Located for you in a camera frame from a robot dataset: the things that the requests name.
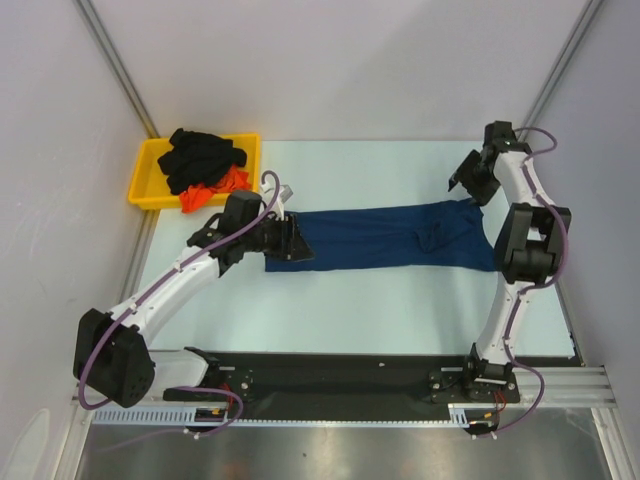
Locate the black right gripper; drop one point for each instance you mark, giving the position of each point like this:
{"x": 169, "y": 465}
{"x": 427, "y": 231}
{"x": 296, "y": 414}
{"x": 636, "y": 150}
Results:
{"x": 470, "y": 172}

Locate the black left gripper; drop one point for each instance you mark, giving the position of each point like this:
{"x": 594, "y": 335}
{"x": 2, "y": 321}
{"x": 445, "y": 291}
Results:
{"x": 291, "y": 245}

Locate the blue t shirt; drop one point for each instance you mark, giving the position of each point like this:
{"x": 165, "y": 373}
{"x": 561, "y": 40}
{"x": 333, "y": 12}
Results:
{"x": 445, "y": 234}

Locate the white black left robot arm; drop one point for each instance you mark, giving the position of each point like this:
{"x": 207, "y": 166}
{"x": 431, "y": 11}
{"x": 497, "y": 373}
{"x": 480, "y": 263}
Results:
{"x": 112, "y": 354}

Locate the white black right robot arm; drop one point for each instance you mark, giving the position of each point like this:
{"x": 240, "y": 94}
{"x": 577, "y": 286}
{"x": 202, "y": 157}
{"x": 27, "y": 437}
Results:
{"x": 529, "y": 255}

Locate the orange t shirt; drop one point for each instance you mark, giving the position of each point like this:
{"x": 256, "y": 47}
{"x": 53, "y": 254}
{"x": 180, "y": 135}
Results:
{"x": 197, "y": 196}

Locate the black t shirt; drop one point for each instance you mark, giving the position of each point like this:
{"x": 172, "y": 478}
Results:
{"x": 198, "y": 158}

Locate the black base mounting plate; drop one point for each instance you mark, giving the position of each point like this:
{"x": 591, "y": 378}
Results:
{"x": 344, "y": 388}

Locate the yellow plastic bin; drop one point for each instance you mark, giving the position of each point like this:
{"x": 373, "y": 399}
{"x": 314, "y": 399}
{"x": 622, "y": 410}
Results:
{"x": 148, "y": 187}

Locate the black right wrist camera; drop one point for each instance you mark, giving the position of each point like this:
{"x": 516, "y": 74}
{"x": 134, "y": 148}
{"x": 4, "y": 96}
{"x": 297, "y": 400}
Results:
{"x": 499, "y": 136}

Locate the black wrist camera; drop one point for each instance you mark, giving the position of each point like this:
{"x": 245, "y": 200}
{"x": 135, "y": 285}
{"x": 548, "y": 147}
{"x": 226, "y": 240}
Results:
{"x": 241, "y": 208}
{"x": 499, "y": 136}

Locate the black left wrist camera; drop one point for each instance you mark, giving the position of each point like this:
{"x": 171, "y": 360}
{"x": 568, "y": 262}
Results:
{"x": 241, "y": 208}

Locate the light blue cable duct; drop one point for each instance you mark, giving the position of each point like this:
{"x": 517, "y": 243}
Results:
{"x": 202, "y": 417}

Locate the aluminium frame rail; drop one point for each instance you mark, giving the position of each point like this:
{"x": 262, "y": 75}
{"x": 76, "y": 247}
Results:
{"x": 90, "y": 397}

